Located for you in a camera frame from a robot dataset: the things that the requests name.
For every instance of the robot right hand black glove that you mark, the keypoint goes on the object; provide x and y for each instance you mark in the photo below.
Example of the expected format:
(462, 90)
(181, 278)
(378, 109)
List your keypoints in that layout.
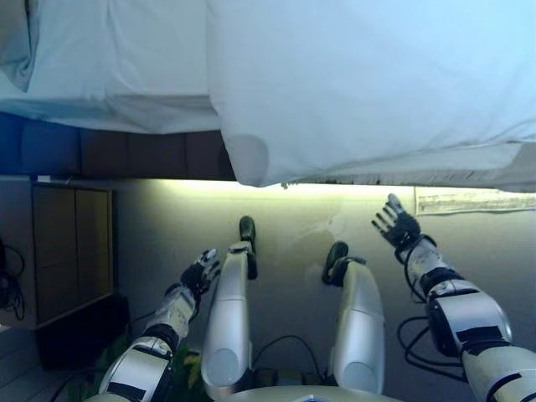
(400, 228)

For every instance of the robot left hand black glove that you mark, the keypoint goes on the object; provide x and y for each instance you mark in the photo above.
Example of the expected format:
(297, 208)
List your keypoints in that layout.
(197, 274)

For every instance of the robot right arm silver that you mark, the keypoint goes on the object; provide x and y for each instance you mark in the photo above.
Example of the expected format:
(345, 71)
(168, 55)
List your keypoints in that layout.
(469, 314)

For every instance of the robot left arm silver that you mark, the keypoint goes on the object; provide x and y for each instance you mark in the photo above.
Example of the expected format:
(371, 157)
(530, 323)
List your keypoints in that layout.
(138, 368)

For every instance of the white fringed bed cover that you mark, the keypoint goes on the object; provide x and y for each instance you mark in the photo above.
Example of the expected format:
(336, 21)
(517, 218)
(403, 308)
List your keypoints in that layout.
(525, 167)

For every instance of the white bed sheet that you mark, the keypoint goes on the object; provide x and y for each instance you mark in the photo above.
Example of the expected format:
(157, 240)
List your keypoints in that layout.
(125, 63)

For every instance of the robot left leg silver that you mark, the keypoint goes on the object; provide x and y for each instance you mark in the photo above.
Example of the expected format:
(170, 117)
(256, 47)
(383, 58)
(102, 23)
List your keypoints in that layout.
(228, 326)

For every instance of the robot leg silver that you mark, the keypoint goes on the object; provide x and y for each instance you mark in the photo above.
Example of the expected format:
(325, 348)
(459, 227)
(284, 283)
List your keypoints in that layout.
(228, 326)
(360, 326)

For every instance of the robot left foot dark shoe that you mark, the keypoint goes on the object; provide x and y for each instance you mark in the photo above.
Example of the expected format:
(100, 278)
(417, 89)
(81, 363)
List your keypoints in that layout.
(247, 229)

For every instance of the robot foot dark shoe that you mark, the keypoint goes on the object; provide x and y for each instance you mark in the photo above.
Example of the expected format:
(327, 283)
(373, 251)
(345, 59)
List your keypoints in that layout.
(337, 253)
(247, 229)

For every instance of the robot right foot dark shoe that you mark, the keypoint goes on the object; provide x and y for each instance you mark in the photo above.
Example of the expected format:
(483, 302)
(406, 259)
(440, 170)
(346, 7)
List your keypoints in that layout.
(337, 253)

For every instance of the green plant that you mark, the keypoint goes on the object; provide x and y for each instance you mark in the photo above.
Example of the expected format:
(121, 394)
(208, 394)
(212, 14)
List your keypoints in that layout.
(190, 368)

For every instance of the robot right leg silver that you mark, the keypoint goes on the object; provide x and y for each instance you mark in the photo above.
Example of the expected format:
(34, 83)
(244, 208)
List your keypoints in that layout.
(360, 326)

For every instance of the wooden nightstand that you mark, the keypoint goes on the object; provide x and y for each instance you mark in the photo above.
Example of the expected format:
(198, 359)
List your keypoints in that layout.
(71, 251)

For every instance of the white duvet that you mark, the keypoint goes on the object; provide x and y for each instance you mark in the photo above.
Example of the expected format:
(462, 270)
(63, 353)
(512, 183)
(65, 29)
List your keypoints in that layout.
(356, 84)

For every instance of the small white plug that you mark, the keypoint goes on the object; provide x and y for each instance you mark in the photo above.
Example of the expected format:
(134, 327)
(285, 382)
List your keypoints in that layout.
(44, 178)

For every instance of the white pillow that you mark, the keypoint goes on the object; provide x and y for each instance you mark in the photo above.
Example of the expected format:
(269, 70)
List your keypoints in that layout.
(14, 50)

